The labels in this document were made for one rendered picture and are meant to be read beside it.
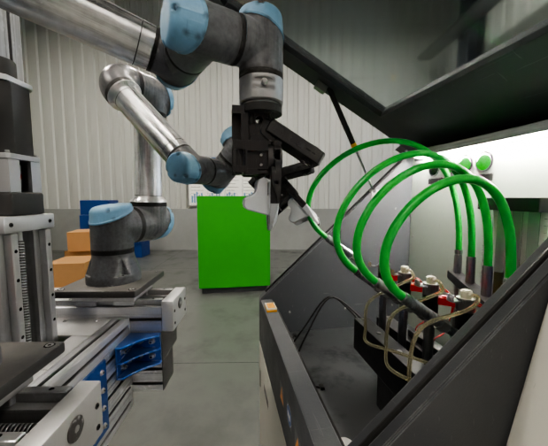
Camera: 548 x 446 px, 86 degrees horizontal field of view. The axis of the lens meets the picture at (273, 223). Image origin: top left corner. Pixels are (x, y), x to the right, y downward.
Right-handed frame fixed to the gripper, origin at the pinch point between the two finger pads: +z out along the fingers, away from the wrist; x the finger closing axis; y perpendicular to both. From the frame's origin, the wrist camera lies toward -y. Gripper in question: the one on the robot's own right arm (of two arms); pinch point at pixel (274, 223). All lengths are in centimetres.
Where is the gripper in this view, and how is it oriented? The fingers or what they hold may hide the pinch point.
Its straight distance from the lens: 52.6
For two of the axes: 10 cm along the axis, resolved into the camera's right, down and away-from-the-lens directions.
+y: -9.9, 0.2, -1.7
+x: 1.7, 0.9, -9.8
